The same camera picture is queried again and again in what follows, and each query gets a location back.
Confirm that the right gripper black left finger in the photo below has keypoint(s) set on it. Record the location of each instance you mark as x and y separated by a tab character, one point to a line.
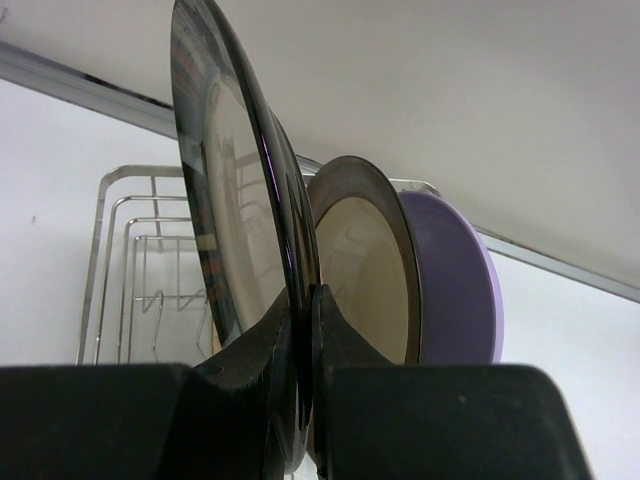
233	419

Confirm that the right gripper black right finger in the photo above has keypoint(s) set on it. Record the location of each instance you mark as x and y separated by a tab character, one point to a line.
356	416

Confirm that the beige bird pattern plate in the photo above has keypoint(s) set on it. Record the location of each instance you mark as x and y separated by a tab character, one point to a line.
216	344

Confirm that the brown rimmed deep plate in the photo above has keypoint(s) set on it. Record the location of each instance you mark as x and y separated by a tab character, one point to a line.
368	255

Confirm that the purple round plate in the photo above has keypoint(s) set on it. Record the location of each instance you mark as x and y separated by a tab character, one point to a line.
463	310

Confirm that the striped rim beige plate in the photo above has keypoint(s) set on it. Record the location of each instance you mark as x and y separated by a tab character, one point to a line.
248	202

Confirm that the metal wire dish rack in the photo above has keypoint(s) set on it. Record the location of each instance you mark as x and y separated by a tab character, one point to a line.
144	298

